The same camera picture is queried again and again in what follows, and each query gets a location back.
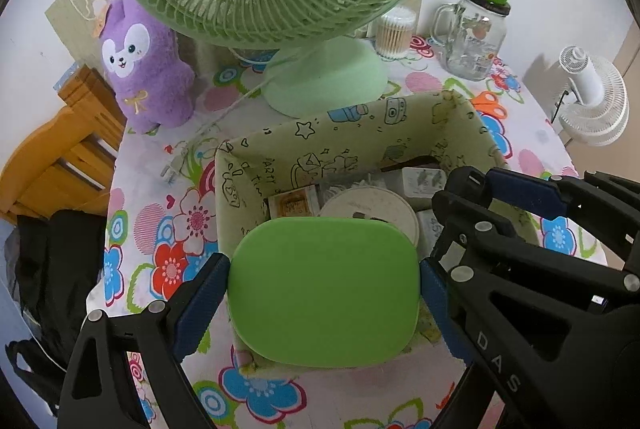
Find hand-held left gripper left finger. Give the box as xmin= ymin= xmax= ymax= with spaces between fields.
xmin=57 ymin=252 xmax=231 ymax=429

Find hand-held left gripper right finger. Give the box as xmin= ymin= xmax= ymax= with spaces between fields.
xmin=420 ymin=259 xmax=501 ymax=429

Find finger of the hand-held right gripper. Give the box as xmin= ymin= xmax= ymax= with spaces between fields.
xmin=487 ymin=169 xmax=640 ymax=270
xmin=432 ymin=169 xmax=640 ymax=310

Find small white charger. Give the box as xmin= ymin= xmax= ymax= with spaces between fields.
xmin=397 ymin=166 xmax=449 ymax=200

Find large white charger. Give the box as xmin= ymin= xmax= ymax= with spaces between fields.
xmin=416 ymin=209 xmax=446 ymax=257

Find white cable bundle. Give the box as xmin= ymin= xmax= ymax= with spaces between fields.
xmin=320 ymin=173 xmax=396 ymax=200

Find small printed white box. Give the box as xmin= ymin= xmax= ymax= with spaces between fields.
xmin=267 ymin=186 xmax=322 ymax=219

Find cartoon print storage box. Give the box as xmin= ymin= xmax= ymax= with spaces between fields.
xmin=214 ymin=90 xmax=541 ymax=370

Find floral tablecloth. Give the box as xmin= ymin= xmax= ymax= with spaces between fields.
xmin=85 ymin=34 xmax=608 ymax=429

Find white standing fan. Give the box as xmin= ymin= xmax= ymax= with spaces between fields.
xmin=550 ymin=44 xmax=631 ymax=147

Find black clothing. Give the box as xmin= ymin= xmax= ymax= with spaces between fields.
xmin=12 ymin=208 xmax=111 ymax=367

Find clear cotton swab container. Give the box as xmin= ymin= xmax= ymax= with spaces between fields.
xmin=374 ymin=6 xmax=417 ymax=59

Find black bag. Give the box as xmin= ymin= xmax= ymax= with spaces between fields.
xmin=4 ymin=338 xmax=66 ymax=417

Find wooden chair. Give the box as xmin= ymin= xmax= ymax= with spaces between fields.
xmin=0 ymin=64 xmax=128 ymax=225

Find purple plush toy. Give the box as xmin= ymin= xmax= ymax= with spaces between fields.
xmin=95 ymin=0 xmax=196 ymax=135

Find orange handled scissors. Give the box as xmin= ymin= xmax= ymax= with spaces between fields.
xmin=472 ymin=92 xmax=508 ymax=120

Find black fan cable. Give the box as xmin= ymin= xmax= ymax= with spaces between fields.
xmin=550 ymin=89 xmax=573 ymax=125

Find glass handled jar green lid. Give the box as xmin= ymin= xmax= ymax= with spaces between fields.
xmin=431 ymin=0 xmax=516 ymax=82

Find white fan power cable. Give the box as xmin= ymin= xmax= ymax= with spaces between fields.
xmin=160 ymin=76 xmax=273 ymax=182

